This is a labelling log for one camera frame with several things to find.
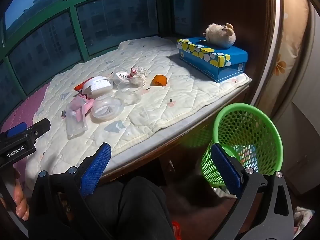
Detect clear phone case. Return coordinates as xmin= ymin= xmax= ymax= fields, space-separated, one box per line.
xmin=65 ymin=102 xmax=88 ymax=140

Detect white cabinet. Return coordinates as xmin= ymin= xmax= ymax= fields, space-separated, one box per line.
xmin=275 ymin=100 xmax=320 ymax=195

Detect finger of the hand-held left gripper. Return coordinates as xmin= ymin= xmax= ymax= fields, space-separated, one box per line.
xmin=24 ymin=118 xmax=52 ymax=142
xmin=5 ymin=122 xmax=28 ymax=138

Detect white wrapper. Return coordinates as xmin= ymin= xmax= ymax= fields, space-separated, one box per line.
xmin=129 ymin=66 xmax=149 ymax=85

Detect floral beige curtain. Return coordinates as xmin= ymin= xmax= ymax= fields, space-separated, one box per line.
xmin=250 ymin=0 xmax=315 ymax=120

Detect white cloth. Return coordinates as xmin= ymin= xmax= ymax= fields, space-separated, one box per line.
xmin=294 ymin=206 xmax=314 ymax=233

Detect clear plastic dome lid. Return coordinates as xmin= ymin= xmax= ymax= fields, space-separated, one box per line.
xmin=91 ymin=95 xmax=125 ymax=122

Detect green window frame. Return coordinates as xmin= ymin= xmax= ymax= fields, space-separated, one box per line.
xmin=0 ymin=0 xmax=203 ymax=120

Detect orange peel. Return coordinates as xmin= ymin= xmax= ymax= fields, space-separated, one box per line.
xmin=151 ymin=74 xmax=167 ymax=87

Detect green mesh plastic basket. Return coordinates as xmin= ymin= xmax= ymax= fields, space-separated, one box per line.
xmin=201 ymin=104 xmax=283 ymax=188

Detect person's black trouser legs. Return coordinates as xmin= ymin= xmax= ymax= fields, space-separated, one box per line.
xmin=82 ymin=176 xmax=175 ymax=240

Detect red plastic thing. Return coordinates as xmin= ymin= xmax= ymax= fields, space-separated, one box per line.
xmin=171 ymin=220 xmax=181 ymax=240

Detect white round container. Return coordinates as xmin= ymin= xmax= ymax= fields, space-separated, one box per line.
xmin=82 ymin=76 xmax=113 ymax=98

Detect blue dotted tissue box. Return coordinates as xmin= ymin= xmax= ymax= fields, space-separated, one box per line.
xmin=177 ymin=37 xmax=248 ymax=82

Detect red snack packet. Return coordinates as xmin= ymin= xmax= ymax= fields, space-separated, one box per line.
xmin=74 ymin=77 xmax=94 ymax=92

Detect person's left hand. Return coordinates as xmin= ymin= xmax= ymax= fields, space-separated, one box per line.
xmin=0 ymin=169 xmax=30 ymax=222

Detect beige plush toy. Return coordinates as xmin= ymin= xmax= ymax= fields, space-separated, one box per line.
xmin=202 ymin=23 xmax=237 ymax=48

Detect pink packet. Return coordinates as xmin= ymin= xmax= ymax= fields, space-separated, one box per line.
xmin=69 ymin=94 xmax=95 ymax=123

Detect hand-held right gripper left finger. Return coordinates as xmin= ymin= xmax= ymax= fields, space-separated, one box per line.
xmin=27 ymin=142 xmax=113 ymax=240

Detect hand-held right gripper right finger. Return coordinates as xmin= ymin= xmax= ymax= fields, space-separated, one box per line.
xmin=211 ymin=143 xmax=293 ymax=240

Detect colourful dotted wrapper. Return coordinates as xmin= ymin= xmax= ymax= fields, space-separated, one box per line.
xmin=234 ymin=145 xmax=258 ymax=173

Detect white quilted blanket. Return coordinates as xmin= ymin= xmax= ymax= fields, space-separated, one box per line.
xmin=25 ymin=36 xmax=252 ymax=182

